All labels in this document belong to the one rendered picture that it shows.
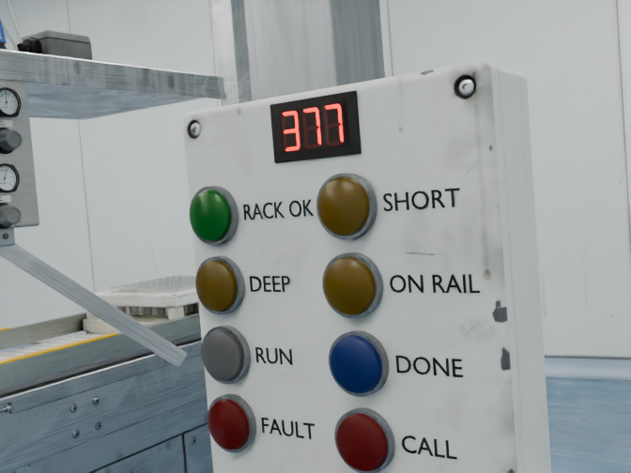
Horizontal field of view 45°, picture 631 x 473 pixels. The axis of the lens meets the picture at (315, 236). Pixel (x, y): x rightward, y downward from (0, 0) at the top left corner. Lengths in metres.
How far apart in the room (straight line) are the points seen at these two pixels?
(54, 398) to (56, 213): 4.75
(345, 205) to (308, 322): 0.06
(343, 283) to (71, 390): 0.85
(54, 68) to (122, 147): 4.30
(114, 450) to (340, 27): 0.96
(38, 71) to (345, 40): 0.72
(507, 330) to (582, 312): 3.84
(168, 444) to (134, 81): 0.61
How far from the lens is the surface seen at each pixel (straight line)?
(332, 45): 0.43
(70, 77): 1.14
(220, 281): 0.39
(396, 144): 0.34
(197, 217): 0.40
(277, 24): 0.45
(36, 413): 1.14
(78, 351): 1.16
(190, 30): 5.12
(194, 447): 1.43
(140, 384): 1.25
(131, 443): 1.31
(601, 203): 4.10
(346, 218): 0.34
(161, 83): 1.26
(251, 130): 0.38
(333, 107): 0.35
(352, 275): 0.34
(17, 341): 1.43
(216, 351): 0.40
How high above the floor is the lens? 1.03
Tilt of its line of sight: 3 degrees down
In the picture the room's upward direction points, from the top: 5 degrees counter-clockwise
